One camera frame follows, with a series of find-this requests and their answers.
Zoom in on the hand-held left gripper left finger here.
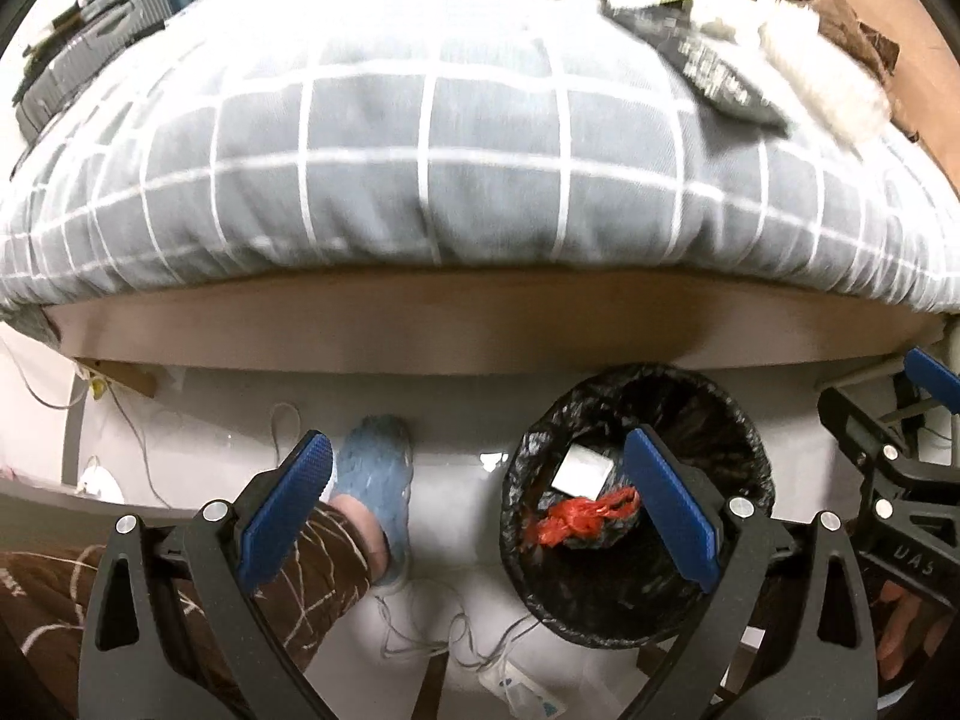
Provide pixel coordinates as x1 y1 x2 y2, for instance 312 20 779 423
77 430 335 720

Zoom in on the person's leg in brown pants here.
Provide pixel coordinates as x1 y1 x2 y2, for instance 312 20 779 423
0 499 391 720

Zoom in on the cream paper cup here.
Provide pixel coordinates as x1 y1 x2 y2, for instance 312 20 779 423
756 4 895 147

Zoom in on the red plastic bag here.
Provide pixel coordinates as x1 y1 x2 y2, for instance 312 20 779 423
534 486 640 548

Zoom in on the brown printed carton box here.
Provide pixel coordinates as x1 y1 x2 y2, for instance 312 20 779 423
600 0 790 128

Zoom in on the trash bin with black bag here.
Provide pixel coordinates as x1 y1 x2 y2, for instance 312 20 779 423
499 364 777 650

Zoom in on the white power strip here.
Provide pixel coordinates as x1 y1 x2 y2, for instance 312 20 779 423
478 658 567 720

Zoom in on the brown fleece garment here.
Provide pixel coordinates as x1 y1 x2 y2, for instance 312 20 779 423
742 0 901 91

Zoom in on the wooden headboard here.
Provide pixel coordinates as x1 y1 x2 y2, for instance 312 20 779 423
832 0 960 162

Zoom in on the wooden bed frame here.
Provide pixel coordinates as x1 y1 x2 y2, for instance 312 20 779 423
45 270 946 398

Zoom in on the person's right hand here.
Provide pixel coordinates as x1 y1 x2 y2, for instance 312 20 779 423
872 577 955 685

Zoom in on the white floor cable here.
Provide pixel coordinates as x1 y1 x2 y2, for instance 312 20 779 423
373 589 542 685

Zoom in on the blue slipper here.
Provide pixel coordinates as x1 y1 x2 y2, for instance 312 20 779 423
330 414 416 587

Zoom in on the white paper piece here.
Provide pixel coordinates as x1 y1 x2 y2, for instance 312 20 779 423
551 444 612 500

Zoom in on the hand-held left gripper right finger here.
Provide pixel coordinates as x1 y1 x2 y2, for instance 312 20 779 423
622 425 880 720

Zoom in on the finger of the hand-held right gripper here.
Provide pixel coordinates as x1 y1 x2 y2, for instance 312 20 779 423
902 347 960 416
817 385 914 497

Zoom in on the grey ribbed suitcase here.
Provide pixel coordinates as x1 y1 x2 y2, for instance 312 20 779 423
13 0 172 142

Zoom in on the grey checked bed sheet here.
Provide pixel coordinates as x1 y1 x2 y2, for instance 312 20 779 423
0 0 960 323

